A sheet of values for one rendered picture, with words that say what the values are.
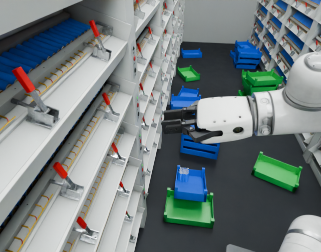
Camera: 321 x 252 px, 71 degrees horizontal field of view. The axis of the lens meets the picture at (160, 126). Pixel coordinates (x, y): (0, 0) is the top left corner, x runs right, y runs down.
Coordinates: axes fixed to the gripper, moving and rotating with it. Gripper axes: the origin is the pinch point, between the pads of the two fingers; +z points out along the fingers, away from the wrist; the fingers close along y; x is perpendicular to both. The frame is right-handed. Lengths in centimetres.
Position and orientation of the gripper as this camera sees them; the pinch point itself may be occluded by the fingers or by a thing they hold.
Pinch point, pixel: (173, 121)
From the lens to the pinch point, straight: 47.8
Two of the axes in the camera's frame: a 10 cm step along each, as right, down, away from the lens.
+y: 1.4, -6.2, 7.8
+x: -2.1, -7.8, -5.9
